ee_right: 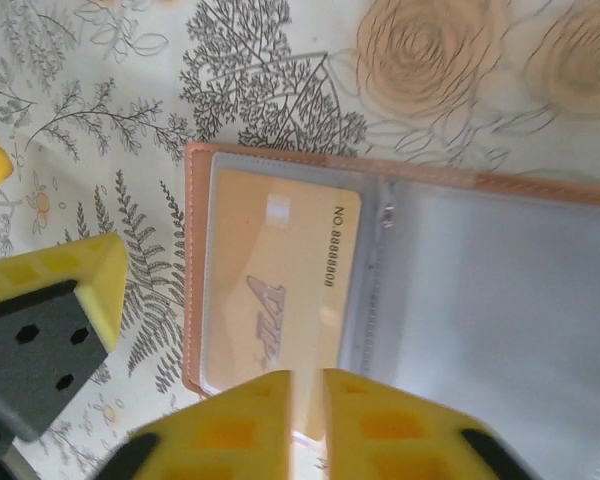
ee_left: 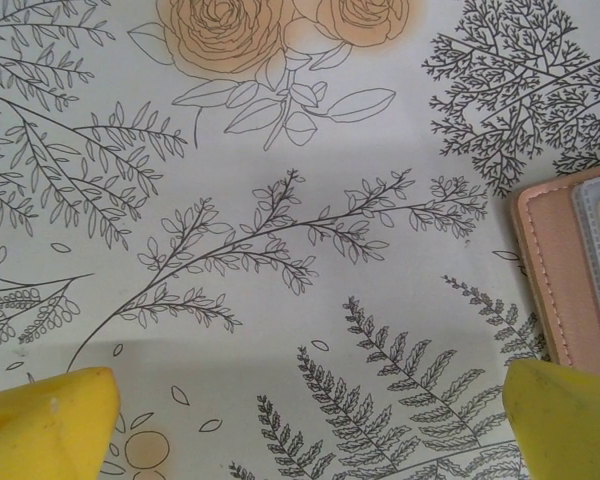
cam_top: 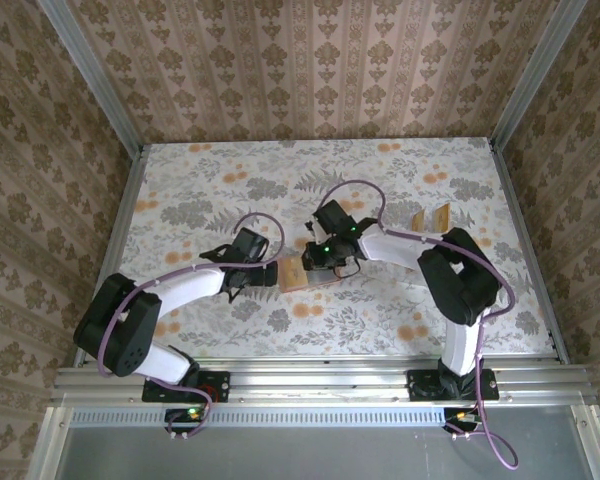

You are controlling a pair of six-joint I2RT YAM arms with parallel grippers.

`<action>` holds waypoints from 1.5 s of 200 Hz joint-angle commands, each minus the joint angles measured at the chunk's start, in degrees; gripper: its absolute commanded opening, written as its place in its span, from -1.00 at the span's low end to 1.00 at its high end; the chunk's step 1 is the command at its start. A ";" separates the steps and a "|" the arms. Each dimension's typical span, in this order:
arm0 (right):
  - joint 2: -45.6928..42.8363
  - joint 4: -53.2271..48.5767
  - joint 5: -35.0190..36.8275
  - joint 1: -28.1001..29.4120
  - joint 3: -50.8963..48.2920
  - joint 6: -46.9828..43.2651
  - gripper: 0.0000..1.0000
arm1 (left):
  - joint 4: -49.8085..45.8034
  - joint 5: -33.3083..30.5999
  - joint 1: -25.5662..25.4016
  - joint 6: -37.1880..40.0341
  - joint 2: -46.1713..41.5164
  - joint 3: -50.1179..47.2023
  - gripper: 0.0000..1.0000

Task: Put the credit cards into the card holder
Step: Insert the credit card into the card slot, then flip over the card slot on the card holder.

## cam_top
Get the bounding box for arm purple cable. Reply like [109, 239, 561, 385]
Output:
[322, 179, 521, 471]
[95, 212, 287, 442]

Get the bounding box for thin black wire loop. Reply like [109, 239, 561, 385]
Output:
[333, 256, 361, 280]

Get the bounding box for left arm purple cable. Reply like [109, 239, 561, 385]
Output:
[95, 212, 287, 442]

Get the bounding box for grey slotted cable duct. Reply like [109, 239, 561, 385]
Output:
[68, 405, 484, 429]

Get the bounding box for aluminium lower frame post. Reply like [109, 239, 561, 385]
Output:
[569, 403, 600, 480]
[27, 405, 74, 480]

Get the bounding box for aluminium table side rail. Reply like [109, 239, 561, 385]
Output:
[72, 144, 149, 369]

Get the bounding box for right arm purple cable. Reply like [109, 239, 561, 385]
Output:
[322, 179, 521, 471]

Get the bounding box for aluminium frame corner post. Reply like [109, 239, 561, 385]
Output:
[488, 0, 590, 151]
[35, 0, 145, 154]

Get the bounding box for grey metal shelf panel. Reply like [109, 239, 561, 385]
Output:
[54, 424, 594, 480]

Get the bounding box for small black controller board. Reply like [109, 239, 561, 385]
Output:
[164, 407, 207, 435]
[443, 407, 483, 432]

